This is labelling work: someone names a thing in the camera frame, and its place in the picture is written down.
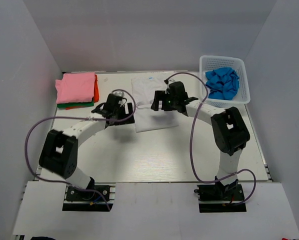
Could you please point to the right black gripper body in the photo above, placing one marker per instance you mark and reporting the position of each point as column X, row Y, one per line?
column 171, row 101

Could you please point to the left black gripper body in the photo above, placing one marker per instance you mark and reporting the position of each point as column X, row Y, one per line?
column 120, row 113

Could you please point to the white t shirt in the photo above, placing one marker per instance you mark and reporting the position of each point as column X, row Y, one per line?
column 146, row 119

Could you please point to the blue t shirt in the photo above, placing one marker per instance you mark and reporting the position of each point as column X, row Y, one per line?
column 223, row 83

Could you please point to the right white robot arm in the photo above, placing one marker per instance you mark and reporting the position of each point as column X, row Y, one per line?
column 229, row 131

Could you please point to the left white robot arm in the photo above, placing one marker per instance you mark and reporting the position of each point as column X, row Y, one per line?
column 60, row 150

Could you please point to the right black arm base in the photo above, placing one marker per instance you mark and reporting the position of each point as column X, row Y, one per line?
column 211, row 201

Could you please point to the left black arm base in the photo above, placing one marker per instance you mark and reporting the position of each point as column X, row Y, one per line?
column 79, row 201

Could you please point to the folded orange t shirt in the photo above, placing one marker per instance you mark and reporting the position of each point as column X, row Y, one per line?
column 96, row 92

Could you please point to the folded pink t shirt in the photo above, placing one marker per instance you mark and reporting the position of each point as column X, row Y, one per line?
column 75, row 88

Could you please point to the folded green t shirt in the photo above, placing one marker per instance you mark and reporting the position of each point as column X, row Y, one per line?
column 75, row 105

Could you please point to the white plastic basket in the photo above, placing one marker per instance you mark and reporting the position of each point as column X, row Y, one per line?
column 213, row 62

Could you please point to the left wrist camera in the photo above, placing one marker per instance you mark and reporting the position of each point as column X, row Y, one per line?
column 118, row 93

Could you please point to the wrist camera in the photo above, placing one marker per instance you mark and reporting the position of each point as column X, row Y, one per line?
column 169, row 83
column 118, row 93

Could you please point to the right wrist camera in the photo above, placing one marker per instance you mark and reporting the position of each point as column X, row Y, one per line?
column 169, row 83

